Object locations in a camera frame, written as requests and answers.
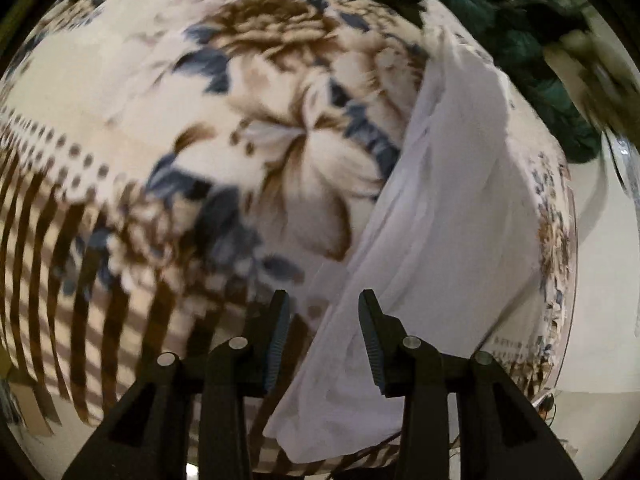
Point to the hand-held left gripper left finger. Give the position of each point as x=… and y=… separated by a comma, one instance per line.
x=276, y=345

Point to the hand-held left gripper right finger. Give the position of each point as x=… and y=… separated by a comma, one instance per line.
x=374, y=345

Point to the white cloth garment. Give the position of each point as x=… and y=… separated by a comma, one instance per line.
x=440, y=240

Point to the dark green cloth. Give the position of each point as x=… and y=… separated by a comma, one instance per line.
x=515, y=25

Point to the floral printed blanket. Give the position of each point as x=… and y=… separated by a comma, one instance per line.
x=200, y=160

